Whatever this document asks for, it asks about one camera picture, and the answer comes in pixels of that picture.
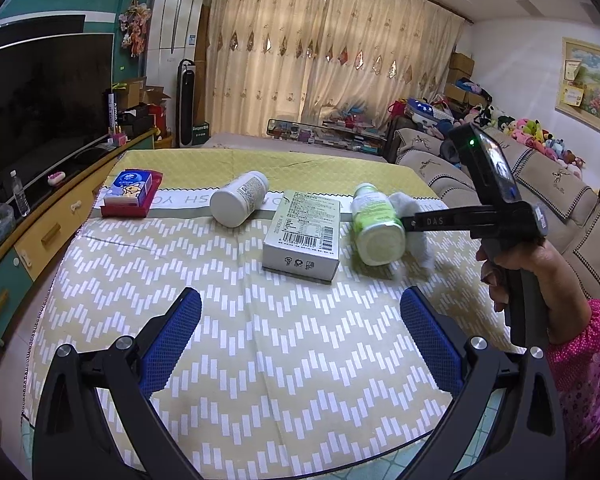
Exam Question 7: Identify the black flat screen television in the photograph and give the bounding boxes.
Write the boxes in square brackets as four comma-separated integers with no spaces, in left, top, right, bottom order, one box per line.
[0,32,114,203]

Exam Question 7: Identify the pink floral sleeve forearm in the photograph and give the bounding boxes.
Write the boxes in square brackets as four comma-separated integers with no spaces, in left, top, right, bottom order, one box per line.
[546,299,600,453]

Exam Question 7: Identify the person right hand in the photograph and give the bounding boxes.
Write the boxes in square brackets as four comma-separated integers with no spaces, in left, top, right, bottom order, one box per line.
[476,240,591,344]

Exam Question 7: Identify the hanging flower decoration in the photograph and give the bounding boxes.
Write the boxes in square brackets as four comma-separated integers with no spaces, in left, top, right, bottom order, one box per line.
[118,0,152,58]

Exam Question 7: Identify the black tower fan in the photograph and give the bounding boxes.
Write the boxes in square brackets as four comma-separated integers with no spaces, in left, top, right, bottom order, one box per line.
[175,58,196,148]

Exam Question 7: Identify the beige sofa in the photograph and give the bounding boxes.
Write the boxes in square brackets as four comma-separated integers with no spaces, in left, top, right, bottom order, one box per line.
[392,128,600,299]

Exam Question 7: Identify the pile of plush toys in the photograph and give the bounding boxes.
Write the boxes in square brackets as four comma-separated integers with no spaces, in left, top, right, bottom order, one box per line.
[386,77,589,172]

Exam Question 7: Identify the red tissue box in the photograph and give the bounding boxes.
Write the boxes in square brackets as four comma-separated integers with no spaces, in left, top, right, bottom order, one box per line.
[99,169,162,219]

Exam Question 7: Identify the pink soap dish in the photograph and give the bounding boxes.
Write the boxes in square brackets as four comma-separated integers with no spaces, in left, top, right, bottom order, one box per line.
[47,171,66,186]

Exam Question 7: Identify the white standing air conditioner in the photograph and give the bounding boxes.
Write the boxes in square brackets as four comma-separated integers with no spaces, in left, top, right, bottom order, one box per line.
[145,0,204,133]

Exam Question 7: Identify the clear plastic water bottle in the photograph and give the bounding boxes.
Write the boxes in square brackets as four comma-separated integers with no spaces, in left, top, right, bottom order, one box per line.
[10,170,30,218]

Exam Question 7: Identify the framed flower painting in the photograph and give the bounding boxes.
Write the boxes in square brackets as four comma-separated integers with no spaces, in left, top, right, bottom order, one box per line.
[556,37,600,133]

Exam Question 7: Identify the teal yellow TV cabinet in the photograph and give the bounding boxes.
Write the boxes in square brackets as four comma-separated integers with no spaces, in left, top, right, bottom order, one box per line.
[0,129,157,347]

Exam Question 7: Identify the white pill bottle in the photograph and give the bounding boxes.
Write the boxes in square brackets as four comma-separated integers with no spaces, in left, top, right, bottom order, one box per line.
[210,170,270,229]

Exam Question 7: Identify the green white bottle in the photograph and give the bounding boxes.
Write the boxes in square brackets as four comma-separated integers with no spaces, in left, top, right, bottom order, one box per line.
[351,183,405,266]

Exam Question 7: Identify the white tissue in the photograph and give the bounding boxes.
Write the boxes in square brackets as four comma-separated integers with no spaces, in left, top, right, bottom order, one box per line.
[386,190,438,271]

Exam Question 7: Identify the floral floor mattress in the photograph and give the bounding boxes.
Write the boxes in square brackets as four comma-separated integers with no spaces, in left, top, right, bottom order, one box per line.
[201,132,385,162]

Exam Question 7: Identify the cream curtains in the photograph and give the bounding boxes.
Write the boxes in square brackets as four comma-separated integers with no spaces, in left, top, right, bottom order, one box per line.
[204,0,465,136]

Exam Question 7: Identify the white green paper box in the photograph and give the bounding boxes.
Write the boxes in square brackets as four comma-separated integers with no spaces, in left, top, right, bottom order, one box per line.
[262,191,341,282]

